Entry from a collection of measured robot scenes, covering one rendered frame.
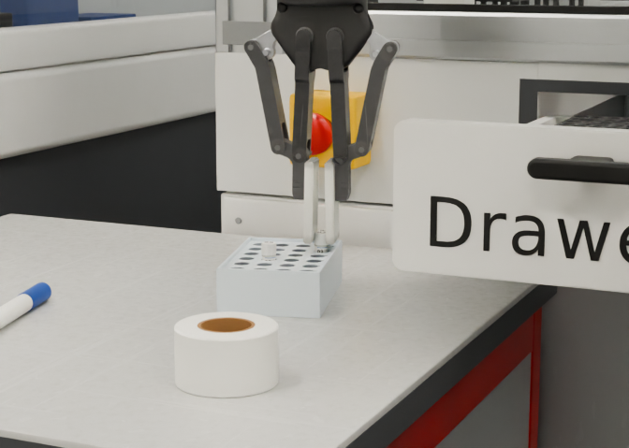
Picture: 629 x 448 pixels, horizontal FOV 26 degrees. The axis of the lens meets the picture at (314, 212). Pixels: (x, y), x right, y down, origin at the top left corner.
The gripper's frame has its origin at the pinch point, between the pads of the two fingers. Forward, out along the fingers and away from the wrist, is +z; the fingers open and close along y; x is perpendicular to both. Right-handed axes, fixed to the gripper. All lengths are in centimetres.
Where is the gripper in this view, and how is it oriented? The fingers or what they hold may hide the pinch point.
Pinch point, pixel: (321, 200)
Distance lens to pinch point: 115.7
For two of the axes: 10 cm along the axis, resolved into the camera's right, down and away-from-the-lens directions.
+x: -1.7, 1.9, -9.7
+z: 0.0, 9.8, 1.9
